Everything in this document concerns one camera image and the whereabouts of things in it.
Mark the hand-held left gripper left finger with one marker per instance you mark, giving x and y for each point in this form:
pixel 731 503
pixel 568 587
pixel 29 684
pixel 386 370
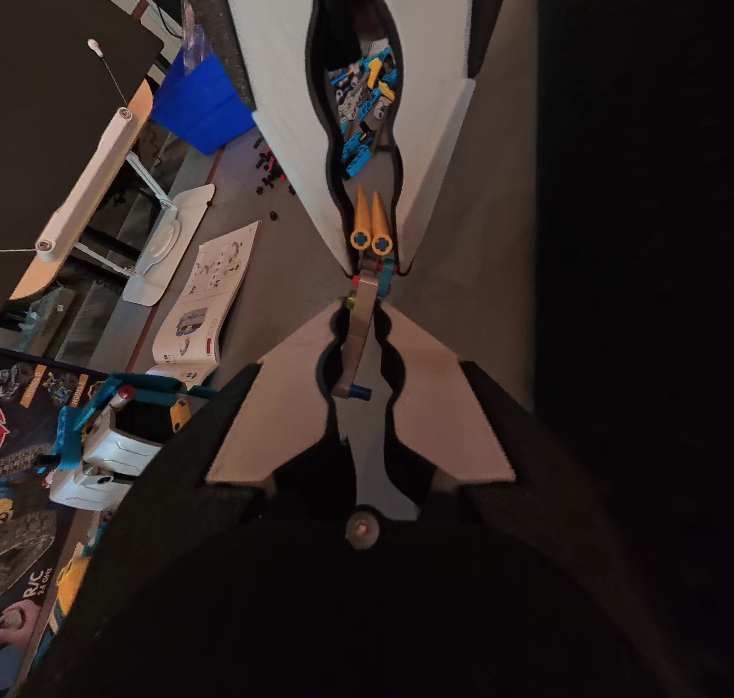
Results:
pixel 275 417

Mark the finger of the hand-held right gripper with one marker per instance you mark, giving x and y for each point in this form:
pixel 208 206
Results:
pixel 436 50
pixel 275 50

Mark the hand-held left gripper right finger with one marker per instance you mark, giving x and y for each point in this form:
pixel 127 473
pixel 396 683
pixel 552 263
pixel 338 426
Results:
pixel 453 417

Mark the grey angled beam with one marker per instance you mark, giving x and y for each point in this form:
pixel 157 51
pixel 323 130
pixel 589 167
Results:
pixel 361 331

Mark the blue connector brick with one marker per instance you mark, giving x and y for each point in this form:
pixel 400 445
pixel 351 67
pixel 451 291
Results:
pixel 387 279

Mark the grey blue brick robot model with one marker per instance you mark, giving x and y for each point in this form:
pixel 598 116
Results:
pixel 114 451

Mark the clear plastic bags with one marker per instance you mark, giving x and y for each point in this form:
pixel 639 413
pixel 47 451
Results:
pixel 195 39

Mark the blue plastic bin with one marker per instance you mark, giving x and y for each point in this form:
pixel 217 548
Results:
pixel 200 102

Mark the pile of small brick pieces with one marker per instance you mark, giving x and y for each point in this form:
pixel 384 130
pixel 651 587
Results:
pixel 361 102

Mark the instruction booklet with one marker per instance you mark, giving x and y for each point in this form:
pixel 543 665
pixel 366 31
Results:
pixel 206 297

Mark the black board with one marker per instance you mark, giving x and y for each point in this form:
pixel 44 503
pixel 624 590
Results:
pixel 57 50

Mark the white folding stand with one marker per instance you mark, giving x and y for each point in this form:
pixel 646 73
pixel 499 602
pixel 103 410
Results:
pixel 92 182

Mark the person's brown clothing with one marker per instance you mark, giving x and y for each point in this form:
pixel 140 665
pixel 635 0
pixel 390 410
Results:
pixel 631 308

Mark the dark blue robot kit box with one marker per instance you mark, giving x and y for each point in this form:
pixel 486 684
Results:
pixel 28 423

